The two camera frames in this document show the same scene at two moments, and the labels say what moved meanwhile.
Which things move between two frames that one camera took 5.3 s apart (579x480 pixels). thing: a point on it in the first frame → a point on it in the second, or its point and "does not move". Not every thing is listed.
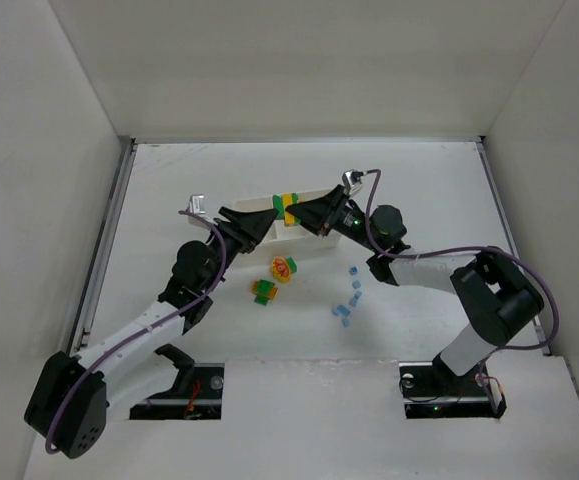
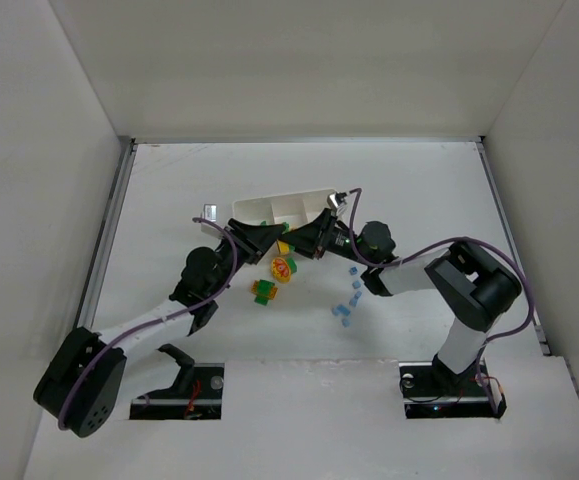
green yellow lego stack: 264,291 does not move
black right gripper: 333,211 → 323,235
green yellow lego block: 283,201 → 282,247
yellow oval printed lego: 280,269 does not move
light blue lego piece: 340,310 does not move
